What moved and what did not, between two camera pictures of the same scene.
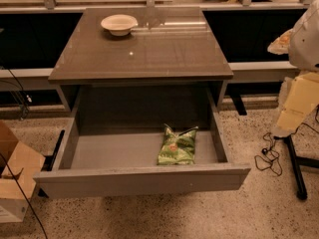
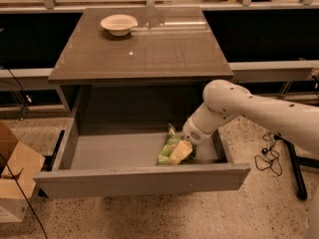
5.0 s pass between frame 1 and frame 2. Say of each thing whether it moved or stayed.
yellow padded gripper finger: moved
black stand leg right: stayed
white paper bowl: stayed
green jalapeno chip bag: stayed
